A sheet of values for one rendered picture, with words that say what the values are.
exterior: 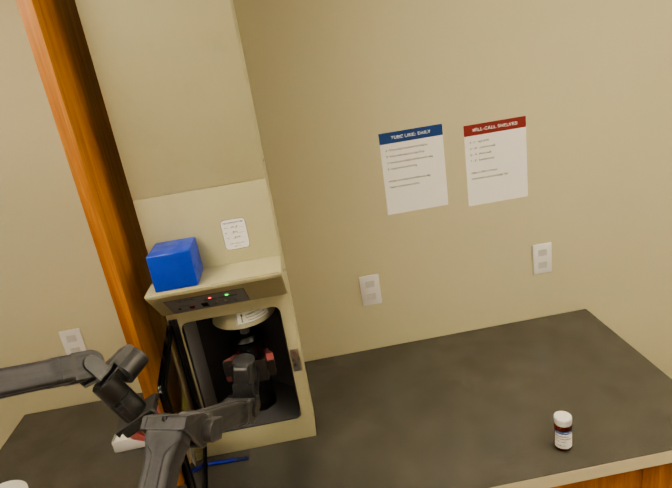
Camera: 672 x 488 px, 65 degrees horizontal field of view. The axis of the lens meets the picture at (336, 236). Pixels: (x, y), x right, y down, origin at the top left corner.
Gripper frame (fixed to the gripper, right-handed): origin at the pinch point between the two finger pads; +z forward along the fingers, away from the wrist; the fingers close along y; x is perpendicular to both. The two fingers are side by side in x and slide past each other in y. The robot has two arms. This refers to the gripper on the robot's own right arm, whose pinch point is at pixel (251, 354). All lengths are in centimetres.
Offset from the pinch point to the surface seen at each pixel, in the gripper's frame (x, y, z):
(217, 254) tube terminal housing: -36.3, 0.5, -9.6
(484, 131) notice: -46, -85, 34
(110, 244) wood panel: -46, 22, -17
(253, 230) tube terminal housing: -40.9, -9.5, -9.4
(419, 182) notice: -33, -62, 34
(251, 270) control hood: -33.6, -7.8, -16.9
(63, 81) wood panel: -82, 22, -14
